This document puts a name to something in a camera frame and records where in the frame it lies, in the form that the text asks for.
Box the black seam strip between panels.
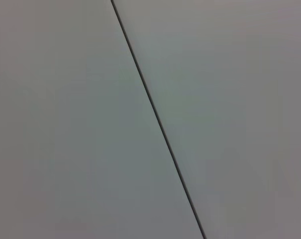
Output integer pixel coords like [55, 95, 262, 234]
[110, 0, 207, 239]

